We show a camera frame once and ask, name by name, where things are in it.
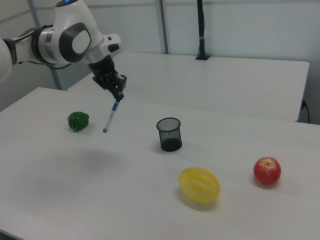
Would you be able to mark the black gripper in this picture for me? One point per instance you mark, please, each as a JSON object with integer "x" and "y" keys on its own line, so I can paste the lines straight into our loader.
{"x": 103, "y": 67}

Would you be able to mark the blue and white marker pen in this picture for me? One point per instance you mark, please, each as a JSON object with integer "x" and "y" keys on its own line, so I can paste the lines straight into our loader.
{"x": 111, "y": 114}

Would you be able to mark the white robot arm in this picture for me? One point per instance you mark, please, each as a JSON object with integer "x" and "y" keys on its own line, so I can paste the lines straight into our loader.
{"x": 70, "y": 42}

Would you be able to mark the black mesh pen cup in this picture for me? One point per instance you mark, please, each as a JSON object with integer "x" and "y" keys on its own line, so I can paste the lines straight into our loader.
{"x": 170, "y": 140}

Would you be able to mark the green bell pepper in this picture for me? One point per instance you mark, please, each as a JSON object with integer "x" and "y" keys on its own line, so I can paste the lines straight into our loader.
{"x": 78, "y": 121}

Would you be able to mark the white table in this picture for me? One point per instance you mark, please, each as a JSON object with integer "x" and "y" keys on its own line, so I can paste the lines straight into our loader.
{"x": 205, "y": 82}

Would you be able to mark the black pole with clamp base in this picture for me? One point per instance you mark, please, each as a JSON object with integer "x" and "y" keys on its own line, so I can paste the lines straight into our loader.
{"x": 201, "y": 30}

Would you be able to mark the yellow striped melon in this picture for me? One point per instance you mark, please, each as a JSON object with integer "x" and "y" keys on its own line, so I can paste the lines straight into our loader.
{"x": 199, "y": 185}

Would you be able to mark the red apple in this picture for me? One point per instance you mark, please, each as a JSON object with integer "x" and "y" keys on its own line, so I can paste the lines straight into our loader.
{"x": 267, "y": 171}

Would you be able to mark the grey metal post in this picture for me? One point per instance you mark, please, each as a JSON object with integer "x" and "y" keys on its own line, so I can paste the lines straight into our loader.
{"x": 57, "y": 78}

